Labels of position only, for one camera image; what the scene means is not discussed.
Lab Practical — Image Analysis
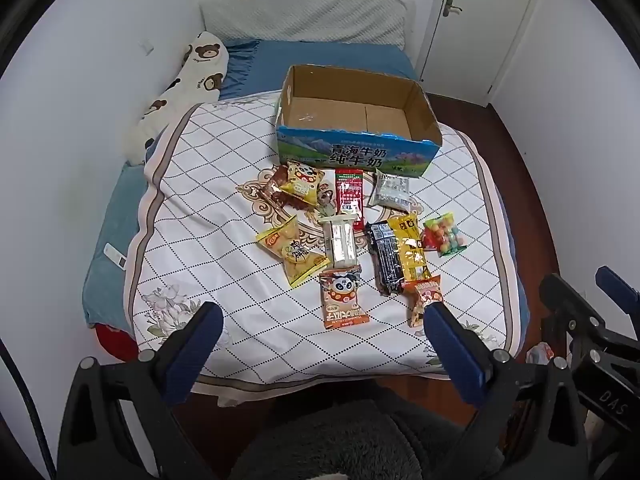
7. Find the white door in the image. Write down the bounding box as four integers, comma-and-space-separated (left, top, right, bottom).
417, 0, 545, 107

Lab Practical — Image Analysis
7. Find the red snack packet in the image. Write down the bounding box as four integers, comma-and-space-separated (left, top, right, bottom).
334, 168, 365, 217

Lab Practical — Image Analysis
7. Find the small orange snack packet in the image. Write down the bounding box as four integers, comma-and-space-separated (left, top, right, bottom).
400, 275, 443, 328

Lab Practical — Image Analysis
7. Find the brown snack packet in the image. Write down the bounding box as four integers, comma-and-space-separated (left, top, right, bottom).
259, 166, 313, 212

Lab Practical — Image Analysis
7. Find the white remote control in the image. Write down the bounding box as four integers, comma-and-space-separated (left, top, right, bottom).
104, 242, 128, 272

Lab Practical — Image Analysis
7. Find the orange panda snack packet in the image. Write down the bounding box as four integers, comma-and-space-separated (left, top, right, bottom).
318, 266, 371, 331

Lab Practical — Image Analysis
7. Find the yellow and black snack packet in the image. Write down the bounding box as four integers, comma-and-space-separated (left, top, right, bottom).
387, 212, 433, 283

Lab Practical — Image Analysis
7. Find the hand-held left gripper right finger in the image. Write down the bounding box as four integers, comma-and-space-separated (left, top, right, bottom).
424, 301, 587, 480

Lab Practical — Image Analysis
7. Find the cardboard box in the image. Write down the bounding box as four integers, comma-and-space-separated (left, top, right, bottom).
274, 64, 443, 177

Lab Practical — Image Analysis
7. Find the black cable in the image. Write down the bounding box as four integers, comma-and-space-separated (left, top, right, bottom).
0, 335, 57, 480

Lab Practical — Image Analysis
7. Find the yellow triangular snack packet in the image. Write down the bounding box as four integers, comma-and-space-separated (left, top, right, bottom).
256, 215, 331, 289

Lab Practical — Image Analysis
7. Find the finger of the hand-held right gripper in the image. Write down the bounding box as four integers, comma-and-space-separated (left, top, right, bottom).
539, 273, 604, 334
595, 265, 640, 322

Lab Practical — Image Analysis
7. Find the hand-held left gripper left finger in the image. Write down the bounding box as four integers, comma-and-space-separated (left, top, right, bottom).
56, 301, 224, 480

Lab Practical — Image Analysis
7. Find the colourful candy ball bag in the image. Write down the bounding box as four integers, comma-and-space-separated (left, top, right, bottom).
421, 211, 470, 258

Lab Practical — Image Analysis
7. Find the bear print pillow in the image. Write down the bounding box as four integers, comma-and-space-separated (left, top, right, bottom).
122, 31, 231, 166

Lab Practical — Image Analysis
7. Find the crumpled white plastic bag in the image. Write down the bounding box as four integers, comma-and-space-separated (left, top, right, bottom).
525, 341, 557, 365

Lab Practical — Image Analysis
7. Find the clear wafer packet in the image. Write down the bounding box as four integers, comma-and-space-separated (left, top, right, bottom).
319, 211, 362, 271

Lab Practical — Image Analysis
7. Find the yellow panda snack packet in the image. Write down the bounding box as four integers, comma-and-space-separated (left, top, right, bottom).
279, 160, 327, 209

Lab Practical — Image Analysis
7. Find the small cartoon snack packet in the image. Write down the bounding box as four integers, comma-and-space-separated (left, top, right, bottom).
315, 184, 337, 221

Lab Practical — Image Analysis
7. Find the red object under bed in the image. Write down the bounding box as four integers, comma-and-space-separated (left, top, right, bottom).
95, 323, 141, 362

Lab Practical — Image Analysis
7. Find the white diamond-pattern blanket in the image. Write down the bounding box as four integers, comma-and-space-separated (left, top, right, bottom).
127, 92, 526, 408

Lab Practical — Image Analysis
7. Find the grey pillow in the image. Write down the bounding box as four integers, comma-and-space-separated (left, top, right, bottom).
199, 0, 417, 47

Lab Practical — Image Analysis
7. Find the silver snack packet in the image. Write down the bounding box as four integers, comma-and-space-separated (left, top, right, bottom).
368, 170, 415, 211

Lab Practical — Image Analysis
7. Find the blue bed sheet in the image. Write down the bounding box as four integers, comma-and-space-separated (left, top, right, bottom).
82, 39, 531, 351

